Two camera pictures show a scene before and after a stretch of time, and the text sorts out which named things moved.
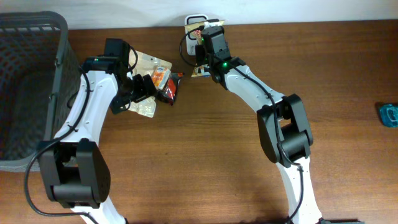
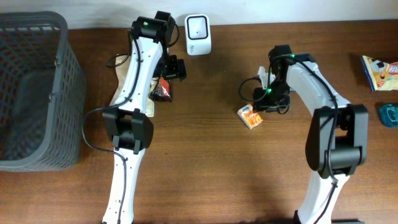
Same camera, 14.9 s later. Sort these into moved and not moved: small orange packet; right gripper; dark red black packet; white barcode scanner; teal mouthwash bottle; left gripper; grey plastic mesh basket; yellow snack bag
Moved: small orange packet; yellow snack bag; dark red black packet; right gripper; left gripper
Not moved: white barcode scanner; teal mouthwash bottle; grey plastic mesh basket
